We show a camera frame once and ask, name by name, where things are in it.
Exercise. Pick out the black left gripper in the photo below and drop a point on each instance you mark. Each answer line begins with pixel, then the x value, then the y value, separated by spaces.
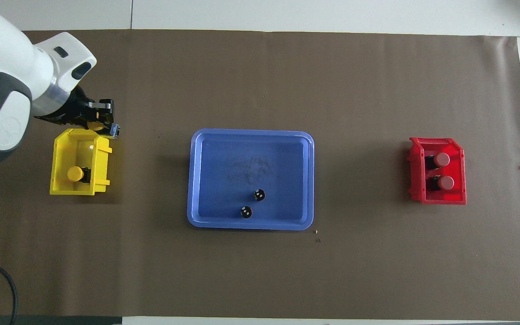
pixel 72 113

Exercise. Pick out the red push button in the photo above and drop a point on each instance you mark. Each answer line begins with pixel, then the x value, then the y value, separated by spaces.
pixel 446 183
pixel 442 159

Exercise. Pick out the yellow plastic bin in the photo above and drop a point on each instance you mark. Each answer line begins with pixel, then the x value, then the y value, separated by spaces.
pixel 61 153

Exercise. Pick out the red plastic bin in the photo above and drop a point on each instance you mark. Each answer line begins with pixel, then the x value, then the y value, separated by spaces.
pixel 445 198

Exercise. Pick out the blue plastic tray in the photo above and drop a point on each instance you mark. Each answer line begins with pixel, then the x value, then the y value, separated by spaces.
pixel 224 180

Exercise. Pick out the black button base lower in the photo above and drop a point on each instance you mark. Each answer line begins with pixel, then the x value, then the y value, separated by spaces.
pixel 246 212

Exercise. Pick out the black button base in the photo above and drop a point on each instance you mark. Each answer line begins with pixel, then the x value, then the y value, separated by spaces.
pixel 259 195
pixel 246 212

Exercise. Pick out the black button base upper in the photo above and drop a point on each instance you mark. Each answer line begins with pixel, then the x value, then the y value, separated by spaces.
pixel 259 195

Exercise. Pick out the brown paper table mat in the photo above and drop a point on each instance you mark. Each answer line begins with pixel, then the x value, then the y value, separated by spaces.
pixel 260 271

